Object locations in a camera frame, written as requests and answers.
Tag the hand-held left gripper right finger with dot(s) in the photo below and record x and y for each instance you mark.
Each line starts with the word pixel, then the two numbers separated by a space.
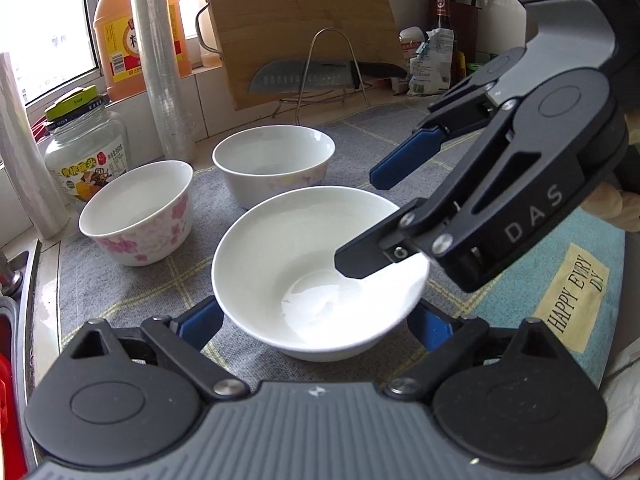
pixel 430 325

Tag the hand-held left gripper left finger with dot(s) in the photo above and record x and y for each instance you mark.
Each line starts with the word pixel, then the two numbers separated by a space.
pixel 200 322

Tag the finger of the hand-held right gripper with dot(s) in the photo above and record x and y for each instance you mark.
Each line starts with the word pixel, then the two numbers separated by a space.
pixel 400 160
pixel 370 255

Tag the plain white bowl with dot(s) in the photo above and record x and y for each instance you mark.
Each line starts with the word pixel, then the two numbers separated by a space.
pixel 280 260

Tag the person's right hand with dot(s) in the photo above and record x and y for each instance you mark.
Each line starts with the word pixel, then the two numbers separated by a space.
pixel 612 205

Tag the grey woven cloth mat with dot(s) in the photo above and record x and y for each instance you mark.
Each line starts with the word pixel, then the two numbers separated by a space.
pixel 165 285

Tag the white printed plastic bag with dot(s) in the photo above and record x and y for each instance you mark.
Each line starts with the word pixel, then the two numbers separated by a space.
pixel 430 70

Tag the pink floral bowl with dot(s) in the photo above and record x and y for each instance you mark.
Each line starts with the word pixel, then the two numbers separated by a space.
pixel 140 240

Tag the teal cloth mat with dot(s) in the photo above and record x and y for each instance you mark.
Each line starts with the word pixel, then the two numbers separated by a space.
pixel 525 280

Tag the red and white packet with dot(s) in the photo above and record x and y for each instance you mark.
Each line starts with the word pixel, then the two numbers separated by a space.
pixel 406 50

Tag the white bowl with pale pattern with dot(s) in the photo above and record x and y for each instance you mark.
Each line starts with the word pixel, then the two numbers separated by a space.
pixel 270 180

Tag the brown knife block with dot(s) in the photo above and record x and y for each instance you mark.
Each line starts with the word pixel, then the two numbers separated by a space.
pixel 467 25

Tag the tall dark sauce bottle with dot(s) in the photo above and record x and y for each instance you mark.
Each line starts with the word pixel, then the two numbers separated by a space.
pixel 442 22

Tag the stainless steel sink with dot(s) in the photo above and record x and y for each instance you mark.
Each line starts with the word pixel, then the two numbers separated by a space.
pixel 27 340

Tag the wooden cutting board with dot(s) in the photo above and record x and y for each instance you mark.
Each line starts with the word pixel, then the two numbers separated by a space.
pixel 300 10

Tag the glass jar with green lid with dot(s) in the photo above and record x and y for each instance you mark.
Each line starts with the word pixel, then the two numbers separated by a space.
pixel 85 160

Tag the white jacket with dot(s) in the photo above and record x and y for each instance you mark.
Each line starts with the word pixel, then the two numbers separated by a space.
pixel 625 410

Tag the clear plastic wrap roll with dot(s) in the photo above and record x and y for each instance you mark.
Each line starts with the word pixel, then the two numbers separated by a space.
pixel 160 85
pixel 30 170

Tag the orange liquid jug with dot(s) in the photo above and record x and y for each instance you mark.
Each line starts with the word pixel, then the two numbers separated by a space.
pixel 115 35

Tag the window pane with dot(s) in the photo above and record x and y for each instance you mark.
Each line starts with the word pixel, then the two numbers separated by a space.
pixel 50 20

